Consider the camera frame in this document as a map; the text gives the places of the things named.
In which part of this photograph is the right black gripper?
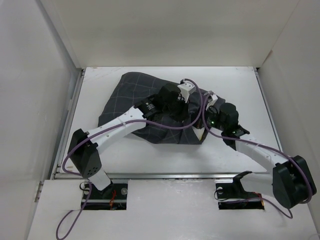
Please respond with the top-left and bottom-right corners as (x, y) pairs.
(185, 103), (227, 132)

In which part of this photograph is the dark grey checked pillowcase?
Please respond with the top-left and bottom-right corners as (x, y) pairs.
(98, 72), (208, 145)

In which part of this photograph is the cream yellow pillow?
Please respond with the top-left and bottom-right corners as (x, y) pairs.
(194, 128), (205, 141)

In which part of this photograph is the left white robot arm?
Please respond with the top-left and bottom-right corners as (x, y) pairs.
(68, 81), (196, 199)

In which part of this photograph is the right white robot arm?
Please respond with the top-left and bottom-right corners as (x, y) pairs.
(200, 102), (317, 209)

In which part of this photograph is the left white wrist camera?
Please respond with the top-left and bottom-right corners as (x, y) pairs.
(177, 79), (197, 103)

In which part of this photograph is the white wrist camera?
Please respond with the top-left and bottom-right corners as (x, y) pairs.
(204, 91), (219, 110)
(177, 79), (197, 103)

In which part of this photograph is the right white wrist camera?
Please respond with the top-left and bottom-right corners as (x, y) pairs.
(204, 91), (219, 110)

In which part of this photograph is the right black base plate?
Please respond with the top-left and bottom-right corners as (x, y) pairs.
(214, 171), (265, 210)

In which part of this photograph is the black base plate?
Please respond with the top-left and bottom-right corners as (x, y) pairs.
(79, 182), (128, 211)
(214, 171), (265, 210)

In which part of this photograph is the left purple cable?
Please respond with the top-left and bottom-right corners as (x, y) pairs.
(56, 78), (208, 238)

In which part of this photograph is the purple cable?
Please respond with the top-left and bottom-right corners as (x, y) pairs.
(56, 78), (208, 238)
(201, 94), (316, 219)

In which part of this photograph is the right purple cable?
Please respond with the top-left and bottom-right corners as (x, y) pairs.
(201, 94), (316, 219)

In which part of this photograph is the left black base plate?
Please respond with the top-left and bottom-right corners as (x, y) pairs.
(79, 182), (128, 211)

